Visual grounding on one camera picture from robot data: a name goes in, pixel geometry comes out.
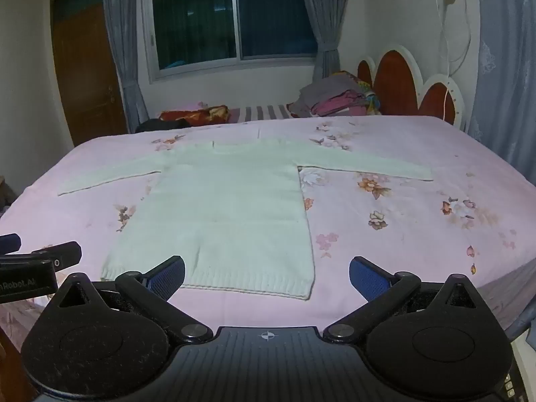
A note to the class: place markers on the grey-blue window curtain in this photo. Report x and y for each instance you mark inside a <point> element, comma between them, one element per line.
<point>121,50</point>
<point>326,29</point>

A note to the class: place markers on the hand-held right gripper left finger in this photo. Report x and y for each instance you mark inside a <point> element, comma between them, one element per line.
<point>167,278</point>

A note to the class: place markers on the red and white headboard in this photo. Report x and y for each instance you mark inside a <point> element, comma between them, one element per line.
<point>393,83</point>

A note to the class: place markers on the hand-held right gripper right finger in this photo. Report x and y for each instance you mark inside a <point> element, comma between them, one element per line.
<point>368,278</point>

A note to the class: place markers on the red floral blanket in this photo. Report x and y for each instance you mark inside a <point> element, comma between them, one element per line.
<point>188,116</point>

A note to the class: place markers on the pink floral bed sheet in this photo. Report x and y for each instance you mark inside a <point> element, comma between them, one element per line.
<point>398,226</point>

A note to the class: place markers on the pale blue patterned curtain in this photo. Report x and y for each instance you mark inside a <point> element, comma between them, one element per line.
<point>502,71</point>

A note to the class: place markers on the white device with buttons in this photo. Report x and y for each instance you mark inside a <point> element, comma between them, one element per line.
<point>517,381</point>

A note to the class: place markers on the white towel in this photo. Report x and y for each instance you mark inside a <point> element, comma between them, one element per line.
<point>226,209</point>

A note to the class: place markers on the black cloth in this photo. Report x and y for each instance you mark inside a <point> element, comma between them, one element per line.
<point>159,125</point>

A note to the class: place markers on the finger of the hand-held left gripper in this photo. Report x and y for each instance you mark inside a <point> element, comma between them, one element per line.
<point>10,243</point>
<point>65,255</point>

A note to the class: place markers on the brown wooden door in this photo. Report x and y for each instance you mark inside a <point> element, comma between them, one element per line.
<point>83,71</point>

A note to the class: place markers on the sliding glass window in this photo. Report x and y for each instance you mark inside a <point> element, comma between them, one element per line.
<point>192,21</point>

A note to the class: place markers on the grey striped cloth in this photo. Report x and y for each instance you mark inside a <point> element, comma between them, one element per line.
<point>259,113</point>

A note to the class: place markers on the pile of mixed clothes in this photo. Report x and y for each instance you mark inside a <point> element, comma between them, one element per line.
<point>326,96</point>

